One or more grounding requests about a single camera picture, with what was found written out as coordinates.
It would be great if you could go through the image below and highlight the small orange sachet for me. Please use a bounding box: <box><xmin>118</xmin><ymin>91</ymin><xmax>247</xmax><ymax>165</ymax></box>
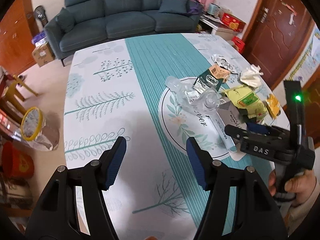
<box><xmin>265</xmin><ymin>94</ymin><xmax>281</xmax><ymax>119</ymax></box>

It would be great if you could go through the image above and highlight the cardboard box on floor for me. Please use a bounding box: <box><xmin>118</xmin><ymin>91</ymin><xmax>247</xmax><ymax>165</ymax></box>
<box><xmin>32</xmin><ymin>42</ymin><xmax>55</xmax><ymax>67</ymax></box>

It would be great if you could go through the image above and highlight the orange brown small carton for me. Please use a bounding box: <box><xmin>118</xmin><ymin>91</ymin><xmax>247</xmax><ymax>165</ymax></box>
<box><xmin>209</xmin><ymin>64</ymin><xmax>231</xmax><ymax>83</ymax></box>

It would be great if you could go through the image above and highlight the floral teal tablecloth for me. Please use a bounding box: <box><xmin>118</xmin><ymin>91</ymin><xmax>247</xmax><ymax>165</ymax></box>
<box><xmin>63</xmin><ymin>34</ymin><xmax>273</xmax><ymax>239</ymax></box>

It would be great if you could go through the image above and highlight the dark teal cushion left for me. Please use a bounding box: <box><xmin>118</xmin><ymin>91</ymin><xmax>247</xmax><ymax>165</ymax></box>
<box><xmin>55</xmin><ymin>8</ymin><xmax>75</xmax><ymax>33</ymax></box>

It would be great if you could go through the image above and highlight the person's right hand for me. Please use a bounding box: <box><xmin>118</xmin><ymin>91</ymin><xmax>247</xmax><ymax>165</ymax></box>
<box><xmin>268</xmin><ymin>168</ymin><xmax>318</xmax><ymax>207</ymax></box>

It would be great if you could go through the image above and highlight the purple bag on sofa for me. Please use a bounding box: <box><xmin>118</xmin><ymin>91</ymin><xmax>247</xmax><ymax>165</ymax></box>
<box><xmin>186</xmin><ymin>0</ymin><xmax>203</xmax><ymax>16</ymax></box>

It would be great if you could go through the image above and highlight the yellow rimmed trash bin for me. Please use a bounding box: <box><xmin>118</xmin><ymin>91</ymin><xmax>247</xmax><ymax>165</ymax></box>
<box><xmin>14</xmin><ymin>107</ymin><xmax>60</xmax><ymax>151</ymax></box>

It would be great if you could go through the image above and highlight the brown wooden door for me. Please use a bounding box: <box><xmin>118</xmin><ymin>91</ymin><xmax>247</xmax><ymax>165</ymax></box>
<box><xmin>243</xmin><ymin>0</ymin><xmax>315</xmax><ymax>89</ymax></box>

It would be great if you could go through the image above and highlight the red gift box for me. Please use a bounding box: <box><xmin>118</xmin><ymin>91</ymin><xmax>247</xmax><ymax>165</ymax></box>
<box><xmin>221</xmin><ymin>12</ymin><xmax>246</xmax><ymax>33</ymax></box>

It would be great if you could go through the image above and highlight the small red box on floor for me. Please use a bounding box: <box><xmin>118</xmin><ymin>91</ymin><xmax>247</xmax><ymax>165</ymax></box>
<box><xmin>232</xmin><ymin>36</ymin><xmax>245</xmax><ymax>54</ymax></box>

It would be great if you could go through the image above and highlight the dark teal cushion right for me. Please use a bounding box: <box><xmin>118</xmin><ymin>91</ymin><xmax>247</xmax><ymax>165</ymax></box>
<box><xmin>158</xmin><ymin>0</ymin><xmax>187</xmax><ymax>15</ymax></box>

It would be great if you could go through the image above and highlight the white side table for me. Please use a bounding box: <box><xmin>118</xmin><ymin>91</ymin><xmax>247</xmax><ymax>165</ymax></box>
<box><xmin>199</xmin><ymin>16</ymin><xmax>238</xmax><ymax>41</ymax></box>

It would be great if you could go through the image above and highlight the white tissue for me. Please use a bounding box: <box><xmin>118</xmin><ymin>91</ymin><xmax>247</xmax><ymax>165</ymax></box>
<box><xmin>240</xmin><ymin>64</ymin><xmax>264</xmax><ymax>88</ymax></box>

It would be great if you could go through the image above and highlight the dark teal sofa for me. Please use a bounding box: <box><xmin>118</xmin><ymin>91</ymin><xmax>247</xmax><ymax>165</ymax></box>
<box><xmin>44</xmin><ymin>0</ymin><xmax>201</xmax><ymax>61</ymax></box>

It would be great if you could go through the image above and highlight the yellow green snack bag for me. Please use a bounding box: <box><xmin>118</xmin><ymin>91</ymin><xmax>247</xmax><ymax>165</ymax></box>
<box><xmin>222</xmin><ymin>85</ymin><xmax>268</xmax><ymax>123</ymax></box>

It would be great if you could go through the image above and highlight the dark green snack packet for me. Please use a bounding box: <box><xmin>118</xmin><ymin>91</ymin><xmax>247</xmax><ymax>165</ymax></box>
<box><xmin>194</xmin><ymin>66</ymin><xmax>223</xmax><ymax>93</ymax></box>

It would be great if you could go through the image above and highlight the wooden chair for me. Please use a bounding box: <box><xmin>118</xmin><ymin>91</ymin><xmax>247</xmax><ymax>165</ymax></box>
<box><xmin>1</xmin><ymin>66</ymin><xmax>39</xmax><ymax>124</ymax></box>

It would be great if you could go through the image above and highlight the giraffe height chart poster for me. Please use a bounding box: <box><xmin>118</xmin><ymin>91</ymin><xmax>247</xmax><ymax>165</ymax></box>
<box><xmin>285</xmin><ymin>25</ymin><xmax>319</xmax><ymax>86</ymax></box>

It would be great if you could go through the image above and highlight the white coconut print wrapper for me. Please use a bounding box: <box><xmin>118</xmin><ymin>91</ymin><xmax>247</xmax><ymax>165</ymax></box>
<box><xmin>212</xmin><ymin>54</ymin><xmax>240</xmax><ymax>75</ymax></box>

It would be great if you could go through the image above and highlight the crushed clear plastic bottle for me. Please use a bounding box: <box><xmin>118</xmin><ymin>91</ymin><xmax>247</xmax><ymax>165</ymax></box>
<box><xmin>165</xmin><ymin>76</ymin><xmax>220</xmax><ymax>114</ymax></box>

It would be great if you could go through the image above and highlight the red bucket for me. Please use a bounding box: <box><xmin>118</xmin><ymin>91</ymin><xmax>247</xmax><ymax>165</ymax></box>
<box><xmin>1</xmin><ymin>141</ymin><xmax>34</xmax><ymax>179</ymax></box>

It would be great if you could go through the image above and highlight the dark teal cushion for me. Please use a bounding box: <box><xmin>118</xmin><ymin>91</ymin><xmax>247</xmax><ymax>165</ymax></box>
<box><xmin>55</xmin><ymin>8</ymin><xmax>75</xmax><ymax>33</ymax></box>
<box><xmin>158</xmin><ymin>0</ymin><xmax>187</xmax><ymax>15</ymax></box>

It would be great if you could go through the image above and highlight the light blue long box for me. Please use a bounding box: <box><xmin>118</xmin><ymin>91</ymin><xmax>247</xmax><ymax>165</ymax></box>
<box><xmin>209</xmin><ymin>111</ymin><xmax>237</xmax><ymax>152</ymax></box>

